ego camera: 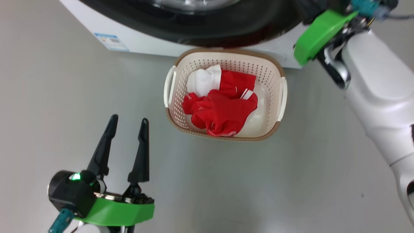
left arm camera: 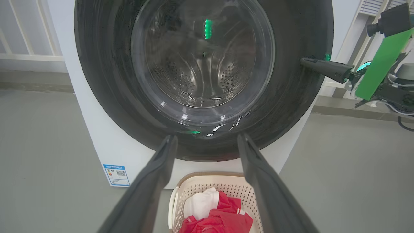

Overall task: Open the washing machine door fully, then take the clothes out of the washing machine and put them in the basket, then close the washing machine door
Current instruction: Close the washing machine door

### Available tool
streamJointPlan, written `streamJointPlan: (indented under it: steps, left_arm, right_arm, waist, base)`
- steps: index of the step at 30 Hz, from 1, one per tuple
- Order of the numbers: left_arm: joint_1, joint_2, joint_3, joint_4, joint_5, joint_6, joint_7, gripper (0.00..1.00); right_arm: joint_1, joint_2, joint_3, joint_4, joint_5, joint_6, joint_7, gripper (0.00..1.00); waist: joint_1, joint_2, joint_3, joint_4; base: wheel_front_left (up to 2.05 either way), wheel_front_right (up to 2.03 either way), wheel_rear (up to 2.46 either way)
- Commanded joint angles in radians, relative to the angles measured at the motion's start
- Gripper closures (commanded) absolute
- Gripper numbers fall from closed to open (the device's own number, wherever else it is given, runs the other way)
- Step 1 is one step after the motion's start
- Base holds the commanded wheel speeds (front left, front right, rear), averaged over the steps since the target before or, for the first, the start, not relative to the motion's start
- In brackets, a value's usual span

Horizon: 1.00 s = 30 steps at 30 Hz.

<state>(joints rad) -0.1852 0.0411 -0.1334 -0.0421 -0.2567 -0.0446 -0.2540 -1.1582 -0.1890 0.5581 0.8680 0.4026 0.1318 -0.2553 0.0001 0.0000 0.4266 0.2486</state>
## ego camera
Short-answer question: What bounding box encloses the arm cable teal connector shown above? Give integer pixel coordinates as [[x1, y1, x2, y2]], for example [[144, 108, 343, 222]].
[[351, 0, 414, 20], [48, 208, 75, 233]]

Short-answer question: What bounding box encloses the red and white garment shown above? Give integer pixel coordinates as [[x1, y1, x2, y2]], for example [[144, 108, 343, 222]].
[[182, 64, 258, 137]]

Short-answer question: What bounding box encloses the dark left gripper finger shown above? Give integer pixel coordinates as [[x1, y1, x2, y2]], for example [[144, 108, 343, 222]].
[[125, 118, 150, 195], [87, 114, 119, 177]]

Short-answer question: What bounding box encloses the left arm cable teal connector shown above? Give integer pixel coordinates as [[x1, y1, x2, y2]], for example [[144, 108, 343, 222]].
[[48, 208, 75, 233]]

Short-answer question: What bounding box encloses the white front-load washing machine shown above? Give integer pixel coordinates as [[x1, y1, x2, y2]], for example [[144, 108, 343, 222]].
[[58, 0, 306, 69]]

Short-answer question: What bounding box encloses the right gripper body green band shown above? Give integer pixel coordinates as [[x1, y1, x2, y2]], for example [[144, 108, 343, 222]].
[[293, 9, 359, 67]]

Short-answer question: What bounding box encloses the cream laundry basket brown rim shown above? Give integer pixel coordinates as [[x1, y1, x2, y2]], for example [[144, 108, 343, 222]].
[[163, 48, 288, 142]]

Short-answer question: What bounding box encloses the washing machine glass door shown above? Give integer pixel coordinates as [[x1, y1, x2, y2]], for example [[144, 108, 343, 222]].
[[78, 0, 304, 48]]

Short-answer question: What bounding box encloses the blue energy label sticker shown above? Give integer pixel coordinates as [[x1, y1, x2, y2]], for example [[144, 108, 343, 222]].
[[94, 32, 130, 52]]

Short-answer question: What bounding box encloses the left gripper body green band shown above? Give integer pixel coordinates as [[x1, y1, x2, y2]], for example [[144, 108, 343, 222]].
[[74, 193, 155, 226]]

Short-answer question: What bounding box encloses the right arm cable teal connector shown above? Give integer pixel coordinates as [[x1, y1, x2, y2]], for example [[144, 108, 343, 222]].
[[351, 0, 414, 20]]

